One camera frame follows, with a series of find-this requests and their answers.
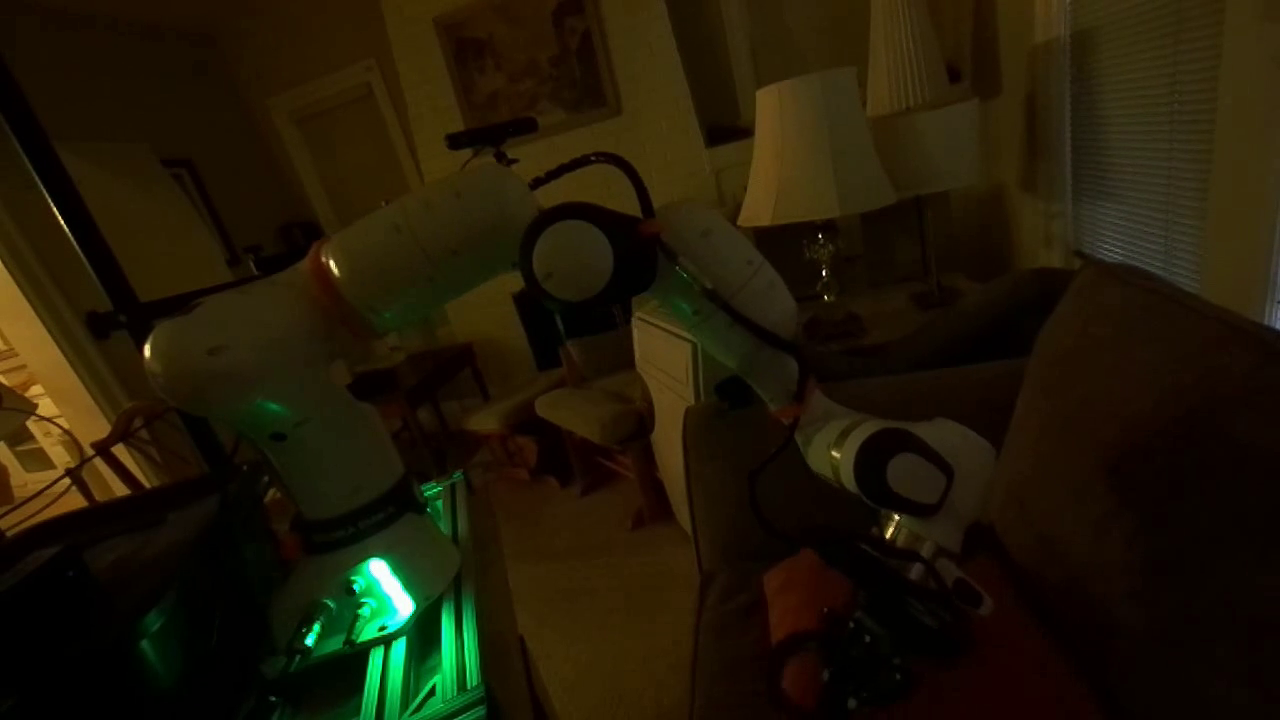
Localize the black tripod crossbar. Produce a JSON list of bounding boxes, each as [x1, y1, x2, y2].
[[83, 274, 272, 340]]

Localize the framed wall picture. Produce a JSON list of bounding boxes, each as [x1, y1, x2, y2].
[[428, 0, 622, 137]]

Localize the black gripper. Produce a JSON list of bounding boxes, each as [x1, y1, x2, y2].
[[810, 531, 991, 683]]

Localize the table lamp with white shade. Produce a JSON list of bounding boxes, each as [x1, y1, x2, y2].
[[872, 91, 994, 314], [736, 65, 901, 344]]

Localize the wooden chair with cushioned seat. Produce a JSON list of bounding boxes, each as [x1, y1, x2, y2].
[[528, 362, 676, 528]]

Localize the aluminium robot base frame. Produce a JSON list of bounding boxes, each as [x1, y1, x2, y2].
[[244, 466, 499, 720]]

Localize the white cabinet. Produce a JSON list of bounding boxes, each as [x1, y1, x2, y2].
[[628, 310, 730, 538]]

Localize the white window blinds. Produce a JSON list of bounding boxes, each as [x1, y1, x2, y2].
[[1073, 0, 1230, 296]]

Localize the white interior door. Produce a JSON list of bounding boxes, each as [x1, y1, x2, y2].
[[269, 62, 425, 235]]

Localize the black robot cable conduit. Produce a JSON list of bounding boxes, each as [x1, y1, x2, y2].
[[525, 147, 665, 225]]

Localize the dark side table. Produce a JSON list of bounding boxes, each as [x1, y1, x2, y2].
[[778, 259, 1080, 384]]

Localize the orange cushion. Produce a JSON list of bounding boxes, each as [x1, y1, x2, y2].
[[761, 549, 1085, 720]]

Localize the brown fabric sofa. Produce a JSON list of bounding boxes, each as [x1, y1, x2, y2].
[[681, 255, 1280, 720]]

